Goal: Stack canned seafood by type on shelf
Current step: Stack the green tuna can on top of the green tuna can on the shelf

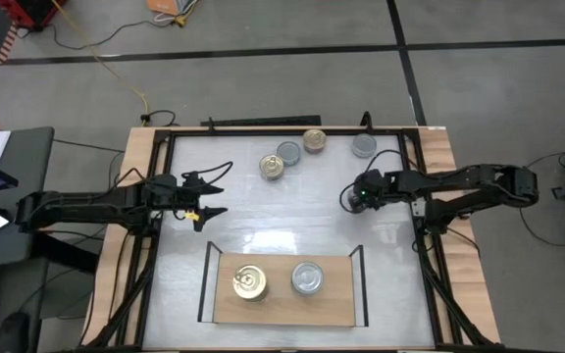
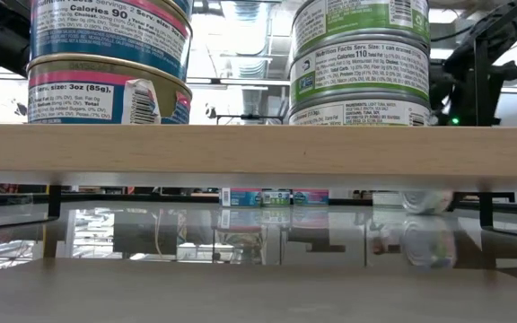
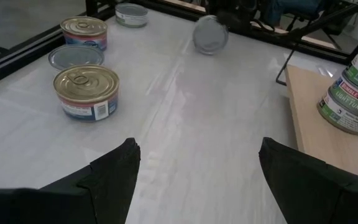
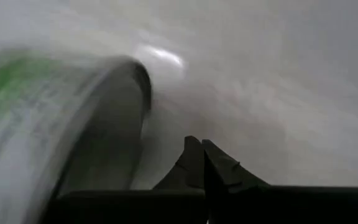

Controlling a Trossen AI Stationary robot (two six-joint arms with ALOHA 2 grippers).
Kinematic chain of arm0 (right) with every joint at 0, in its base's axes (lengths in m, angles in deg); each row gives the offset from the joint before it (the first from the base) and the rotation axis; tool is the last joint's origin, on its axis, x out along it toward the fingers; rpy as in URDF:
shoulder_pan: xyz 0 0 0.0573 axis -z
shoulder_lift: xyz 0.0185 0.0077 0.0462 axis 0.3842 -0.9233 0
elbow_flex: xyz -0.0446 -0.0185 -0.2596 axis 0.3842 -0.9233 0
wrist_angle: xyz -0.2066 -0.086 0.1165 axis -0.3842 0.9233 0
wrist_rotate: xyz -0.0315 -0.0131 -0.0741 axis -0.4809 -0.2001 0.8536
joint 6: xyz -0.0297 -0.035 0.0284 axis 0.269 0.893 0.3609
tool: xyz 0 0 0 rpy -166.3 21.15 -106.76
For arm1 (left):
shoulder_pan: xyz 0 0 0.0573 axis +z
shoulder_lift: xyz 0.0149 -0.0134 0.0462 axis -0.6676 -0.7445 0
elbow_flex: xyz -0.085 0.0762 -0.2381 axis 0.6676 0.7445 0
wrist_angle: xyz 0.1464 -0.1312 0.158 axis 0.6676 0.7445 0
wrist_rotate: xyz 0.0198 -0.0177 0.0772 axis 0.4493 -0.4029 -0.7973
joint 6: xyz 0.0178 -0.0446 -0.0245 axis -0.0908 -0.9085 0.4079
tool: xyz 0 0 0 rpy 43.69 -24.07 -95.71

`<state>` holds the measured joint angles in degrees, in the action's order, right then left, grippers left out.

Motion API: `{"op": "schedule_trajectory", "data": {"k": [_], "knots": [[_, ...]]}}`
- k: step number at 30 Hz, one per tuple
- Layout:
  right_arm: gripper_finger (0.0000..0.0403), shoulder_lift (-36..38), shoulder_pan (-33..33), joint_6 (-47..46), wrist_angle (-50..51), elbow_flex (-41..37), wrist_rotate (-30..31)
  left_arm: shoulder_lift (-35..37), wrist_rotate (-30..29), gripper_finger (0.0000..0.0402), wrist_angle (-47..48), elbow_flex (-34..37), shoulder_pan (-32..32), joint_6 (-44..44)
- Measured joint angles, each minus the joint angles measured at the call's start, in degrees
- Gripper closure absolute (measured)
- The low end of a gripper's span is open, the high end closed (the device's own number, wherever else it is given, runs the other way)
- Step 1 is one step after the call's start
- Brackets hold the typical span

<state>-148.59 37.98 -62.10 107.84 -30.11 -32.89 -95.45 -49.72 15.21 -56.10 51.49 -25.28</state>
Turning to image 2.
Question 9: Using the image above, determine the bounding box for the flexible silver duct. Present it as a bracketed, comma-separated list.
[220, 0, 272, 122]

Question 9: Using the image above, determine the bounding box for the wooden shelf with black frame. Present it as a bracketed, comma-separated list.
[0, 0, 517, 239]

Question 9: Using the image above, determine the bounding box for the gold salmon can blue label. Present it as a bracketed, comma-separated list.
[220, 188, 263, 208]
[291, 188, 330, 207]
[171, 0, 196, 19]
[29, 0, 193, 83]

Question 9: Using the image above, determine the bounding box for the gold salmon can torn label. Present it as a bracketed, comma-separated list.
[27, 53, 194, 126]

